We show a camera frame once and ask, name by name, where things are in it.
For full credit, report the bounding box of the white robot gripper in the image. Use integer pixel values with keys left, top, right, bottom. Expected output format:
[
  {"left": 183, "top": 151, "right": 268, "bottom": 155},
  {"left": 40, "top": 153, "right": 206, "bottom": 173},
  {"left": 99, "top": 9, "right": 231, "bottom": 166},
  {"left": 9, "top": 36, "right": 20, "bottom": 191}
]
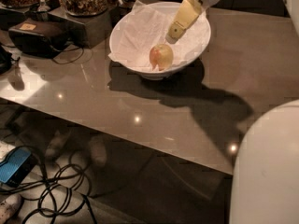
[{"left": 165, "top": 0, "right": 220, "bottom": 44}]

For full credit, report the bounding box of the black box with label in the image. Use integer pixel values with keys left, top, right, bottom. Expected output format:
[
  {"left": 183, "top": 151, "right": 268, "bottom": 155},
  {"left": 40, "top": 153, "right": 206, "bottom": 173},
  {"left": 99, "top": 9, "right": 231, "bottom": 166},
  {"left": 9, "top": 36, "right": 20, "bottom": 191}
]
[{"left": 7, "top": 18, "right": 71, "bottom": 60}]

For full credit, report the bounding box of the black object at left edge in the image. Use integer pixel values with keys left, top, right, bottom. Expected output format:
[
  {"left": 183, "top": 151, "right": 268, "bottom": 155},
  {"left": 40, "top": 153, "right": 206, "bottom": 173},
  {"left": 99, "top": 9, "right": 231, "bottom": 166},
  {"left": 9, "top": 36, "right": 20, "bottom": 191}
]
[{"left": 0, "top": 46, "right": 12, "bottom": 74}]

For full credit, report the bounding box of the dark square stand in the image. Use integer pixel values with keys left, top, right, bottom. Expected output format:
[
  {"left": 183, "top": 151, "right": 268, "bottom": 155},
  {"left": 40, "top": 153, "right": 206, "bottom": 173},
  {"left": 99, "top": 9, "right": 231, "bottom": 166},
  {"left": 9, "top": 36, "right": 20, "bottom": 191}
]
[{"left": 49, "top": 7, "right": 120, "bottom": 49}]

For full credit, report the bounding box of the yellow red apple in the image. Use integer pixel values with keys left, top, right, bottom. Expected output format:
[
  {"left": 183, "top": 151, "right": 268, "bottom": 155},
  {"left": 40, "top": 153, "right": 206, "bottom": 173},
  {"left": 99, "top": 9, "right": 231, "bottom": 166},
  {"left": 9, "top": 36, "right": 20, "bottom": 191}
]
[{"left": 149, "top": 44, "right": 174, "bottom": 71}]

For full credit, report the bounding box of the blue foot pedal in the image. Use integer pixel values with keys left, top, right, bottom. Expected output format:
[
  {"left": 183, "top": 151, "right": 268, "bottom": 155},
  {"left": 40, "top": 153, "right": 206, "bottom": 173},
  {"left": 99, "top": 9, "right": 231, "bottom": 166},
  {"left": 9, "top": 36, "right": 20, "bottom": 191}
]
[{"left": 0, "top": 148, "right": 37, "bottom": 188}]

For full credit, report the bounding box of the metal serving scoop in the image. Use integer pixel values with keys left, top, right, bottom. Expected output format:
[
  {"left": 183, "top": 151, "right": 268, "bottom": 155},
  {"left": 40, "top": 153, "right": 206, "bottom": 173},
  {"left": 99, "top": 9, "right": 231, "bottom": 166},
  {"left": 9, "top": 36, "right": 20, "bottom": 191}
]
[{"left": 37, "top": 0, "right": 50, "bottom": 12}]

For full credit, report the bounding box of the white paper napkin liner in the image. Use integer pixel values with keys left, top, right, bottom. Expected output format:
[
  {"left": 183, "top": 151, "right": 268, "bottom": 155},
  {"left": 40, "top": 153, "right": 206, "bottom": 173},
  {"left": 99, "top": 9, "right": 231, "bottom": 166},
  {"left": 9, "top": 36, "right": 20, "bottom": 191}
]
[{"left": 107, "top": 0, "right": 210, "bottom": 73}]

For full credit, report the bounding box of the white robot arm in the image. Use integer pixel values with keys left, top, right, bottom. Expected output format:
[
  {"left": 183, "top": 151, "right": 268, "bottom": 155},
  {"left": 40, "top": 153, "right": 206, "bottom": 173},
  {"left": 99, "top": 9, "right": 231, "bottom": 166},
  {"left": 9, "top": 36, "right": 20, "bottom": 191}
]
[{"left": 227, "top": 100, "right": 299, "bottom": 224}]

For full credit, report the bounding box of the white ceramic bowl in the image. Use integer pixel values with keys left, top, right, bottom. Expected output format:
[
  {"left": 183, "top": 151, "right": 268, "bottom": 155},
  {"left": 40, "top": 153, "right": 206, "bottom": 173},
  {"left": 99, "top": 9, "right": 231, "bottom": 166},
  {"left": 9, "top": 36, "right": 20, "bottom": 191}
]
[{"left": 108, "top": 1, "right": 212, "bottom": 81}]

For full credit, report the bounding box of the black floor cable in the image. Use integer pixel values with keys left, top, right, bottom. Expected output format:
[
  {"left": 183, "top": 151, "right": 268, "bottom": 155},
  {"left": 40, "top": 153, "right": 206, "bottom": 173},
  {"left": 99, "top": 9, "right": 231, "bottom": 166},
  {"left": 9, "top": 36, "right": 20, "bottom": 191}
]
[{"left": 0, "top": 145, "right": 99, "bottom": 224}]

